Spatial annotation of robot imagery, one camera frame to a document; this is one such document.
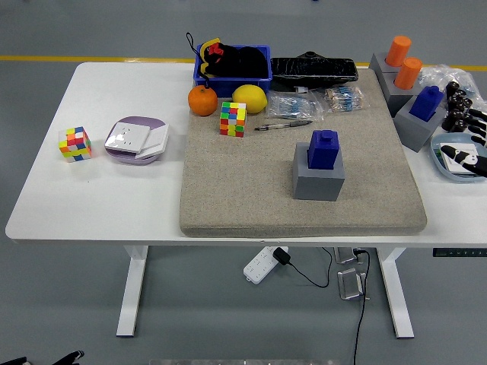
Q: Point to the white table leg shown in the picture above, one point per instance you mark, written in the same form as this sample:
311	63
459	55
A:
131	292
397	296

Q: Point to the white panel with coloured edge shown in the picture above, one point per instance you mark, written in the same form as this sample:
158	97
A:
451	163

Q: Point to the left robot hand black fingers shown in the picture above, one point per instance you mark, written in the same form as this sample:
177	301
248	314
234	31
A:
70	358

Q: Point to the orange cylinder seal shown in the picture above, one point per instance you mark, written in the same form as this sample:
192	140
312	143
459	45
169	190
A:
408	74
398	49

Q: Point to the clear plastic bag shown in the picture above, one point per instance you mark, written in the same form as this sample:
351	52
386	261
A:
441	74

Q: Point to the small multicolour puzzle cube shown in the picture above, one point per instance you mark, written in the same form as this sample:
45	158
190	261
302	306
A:
75	144

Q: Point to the yellow lemon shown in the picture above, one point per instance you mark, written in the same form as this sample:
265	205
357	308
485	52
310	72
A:
249	99

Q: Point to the large multicolour puzzle cube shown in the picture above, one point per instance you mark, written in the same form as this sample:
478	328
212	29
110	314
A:
233	119

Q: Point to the white switch panel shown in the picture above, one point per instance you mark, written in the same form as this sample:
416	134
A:
156	140

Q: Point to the grey ballpoint pen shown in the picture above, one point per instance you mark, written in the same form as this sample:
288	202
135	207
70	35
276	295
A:
289	124

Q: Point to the grey-brown mat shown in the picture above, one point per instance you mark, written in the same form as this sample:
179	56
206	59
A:
243	182

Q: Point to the light blue plate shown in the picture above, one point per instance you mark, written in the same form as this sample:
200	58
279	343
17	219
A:
437	156

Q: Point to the orange fruit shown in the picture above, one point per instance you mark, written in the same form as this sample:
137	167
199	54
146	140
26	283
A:
202	100

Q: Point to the silver metal bracket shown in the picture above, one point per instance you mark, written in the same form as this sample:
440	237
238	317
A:
344	255
350	285

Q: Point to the black dotted knobs cluster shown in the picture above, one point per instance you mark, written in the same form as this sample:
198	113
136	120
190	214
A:
458	110

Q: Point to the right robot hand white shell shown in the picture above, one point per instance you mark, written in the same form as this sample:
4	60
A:
473	161

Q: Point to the blue square seal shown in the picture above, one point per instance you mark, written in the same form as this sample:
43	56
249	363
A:
322	152
426	104

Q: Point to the small white connector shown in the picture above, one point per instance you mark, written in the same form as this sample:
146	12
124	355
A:
301	90

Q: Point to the black plug adapter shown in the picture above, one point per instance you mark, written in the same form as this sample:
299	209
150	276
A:
281	255

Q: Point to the grey seal base block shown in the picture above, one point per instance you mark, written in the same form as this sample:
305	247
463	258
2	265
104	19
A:
376	64
317	184
395	95
414	131

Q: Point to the white power strip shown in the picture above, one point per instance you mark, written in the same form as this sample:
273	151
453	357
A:
258	266

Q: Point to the black cloth bundle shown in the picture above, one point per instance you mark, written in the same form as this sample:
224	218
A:
245	62

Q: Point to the white socket panel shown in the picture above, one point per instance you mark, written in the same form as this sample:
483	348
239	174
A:
127	137

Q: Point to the clear bag blue resistors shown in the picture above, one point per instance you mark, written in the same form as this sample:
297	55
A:
293	106

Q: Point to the black table control panel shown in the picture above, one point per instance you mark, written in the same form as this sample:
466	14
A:
456	252

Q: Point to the clear bag tan resistors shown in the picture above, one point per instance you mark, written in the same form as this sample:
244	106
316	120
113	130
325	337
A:
344	99

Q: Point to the blue plastic bin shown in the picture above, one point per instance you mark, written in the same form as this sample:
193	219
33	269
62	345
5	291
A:
224	84

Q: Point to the long black bag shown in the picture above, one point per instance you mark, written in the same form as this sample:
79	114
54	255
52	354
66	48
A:
316	70

